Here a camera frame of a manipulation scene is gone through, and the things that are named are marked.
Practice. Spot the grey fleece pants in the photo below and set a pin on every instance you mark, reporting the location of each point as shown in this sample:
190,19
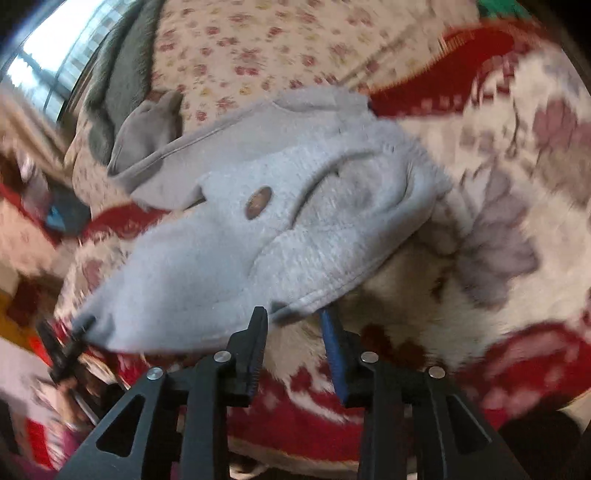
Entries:
287,204

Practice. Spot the window with dark frame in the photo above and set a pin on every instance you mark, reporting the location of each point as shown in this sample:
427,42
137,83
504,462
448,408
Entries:
46,64

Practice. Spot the red and white floral blanket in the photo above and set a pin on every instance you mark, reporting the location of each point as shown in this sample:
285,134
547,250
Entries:
496,285

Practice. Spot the blue plastic bag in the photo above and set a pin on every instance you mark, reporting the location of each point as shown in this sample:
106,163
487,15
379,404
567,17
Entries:
67,214

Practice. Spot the cream floral quilt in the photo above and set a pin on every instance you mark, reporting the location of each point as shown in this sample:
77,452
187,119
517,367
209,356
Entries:
224,55

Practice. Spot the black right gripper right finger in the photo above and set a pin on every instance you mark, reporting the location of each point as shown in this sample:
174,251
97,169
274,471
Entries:
350,378

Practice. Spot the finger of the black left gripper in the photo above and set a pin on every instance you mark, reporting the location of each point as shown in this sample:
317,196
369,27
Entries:
64,358

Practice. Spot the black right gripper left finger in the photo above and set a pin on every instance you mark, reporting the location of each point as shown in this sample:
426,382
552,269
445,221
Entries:
247,348

